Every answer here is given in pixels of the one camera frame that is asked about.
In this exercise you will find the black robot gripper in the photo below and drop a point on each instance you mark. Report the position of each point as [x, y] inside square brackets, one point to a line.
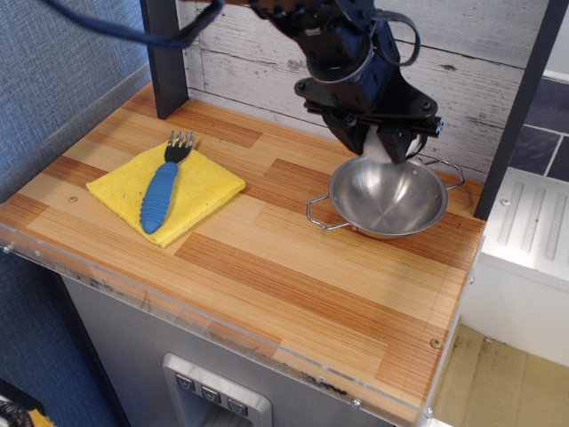
[374, 90]

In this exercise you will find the white ball with black band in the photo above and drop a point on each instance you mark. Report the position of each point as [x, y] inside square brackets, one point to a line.
[377, 153]

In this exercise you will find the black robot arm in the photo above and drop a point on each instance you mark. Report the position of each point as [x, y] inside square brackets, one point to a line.
[332, 33]

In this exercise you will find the white ridged appliance top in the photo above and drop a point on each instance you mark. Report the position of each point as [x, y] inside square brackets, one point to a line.
[528, 224]

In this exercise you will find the yellow folded cloth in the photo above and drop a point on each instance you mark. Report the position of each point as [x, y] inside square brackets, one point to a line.
[201, 187]

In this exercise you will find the grey dispenser button panel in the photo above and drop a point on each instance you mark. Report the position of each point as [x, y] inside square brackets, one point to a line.
[201, 397]

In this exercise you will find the clear acrylic table edge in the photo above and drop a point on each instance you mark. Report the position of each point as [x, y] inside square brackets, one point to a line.
[360, 321]

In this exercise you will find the steel bowl with wire handles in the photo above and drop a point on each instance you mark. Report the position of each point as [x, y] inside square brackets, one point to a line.
[388, 201]

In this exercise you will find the dark grey left post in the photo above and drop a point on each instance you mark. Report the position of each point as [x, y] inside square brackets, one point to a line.
[167, 66]

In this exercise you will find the dark grey post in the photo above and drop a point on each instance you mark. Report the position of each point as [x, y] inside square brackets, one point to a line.
[548, 58]
[167, 66]

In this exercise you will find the dark grey right post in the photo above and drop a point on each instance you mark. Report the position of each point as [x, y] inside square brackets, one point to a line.
[548, 58]

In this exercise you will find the blue handled fork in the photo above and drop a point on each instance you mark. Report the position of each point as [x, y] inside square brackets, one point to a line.
[156, 201]

